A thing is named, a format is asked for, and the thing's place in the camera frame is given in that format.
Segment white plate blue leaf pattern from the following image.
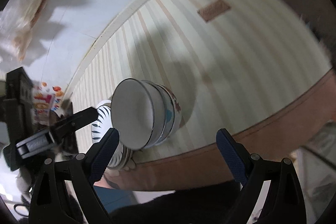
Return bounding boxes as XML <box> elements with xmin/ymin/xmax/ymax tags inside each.
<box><xmin>91</xmin><ymin>100</ymin><xmax>133</xmax><ymax>170</ymax></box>

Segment plain white bowl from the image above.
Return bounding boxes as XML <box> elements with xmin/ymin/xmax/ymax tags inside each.
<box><xmin>111</xmin><ymin>79</ymin><xmax>165</xmax><ymax>150</ymax></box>

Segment white bowl pink blue hearts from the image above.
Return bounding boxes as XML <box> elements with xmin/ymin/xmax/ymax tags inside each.
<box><xmin>154</xmin><ymin>84</ymin><xmax>182</xmax><ymax>145</ymax></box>

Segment clear plastic bag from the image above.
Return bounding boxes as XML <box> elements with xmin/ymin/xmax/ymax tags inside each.
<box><xmin>1</xmin><ymin>0</ymin><xmax>48</xmax><ymax>61</ymax></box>

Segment brown label on mat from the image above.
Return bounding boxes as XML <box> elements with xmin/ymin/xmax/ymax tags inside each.
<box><xmin>198</xmin><ymin>0</ymin><xmax>231</xmax><ymax>22</ymax></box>

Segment striped beige place mat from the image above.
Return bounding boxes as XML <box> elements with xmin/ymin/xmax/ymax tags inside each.
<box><xmin>72</xmin><ymin>0</ymin><xmax>335</xmax><ymax>191</ymax></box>

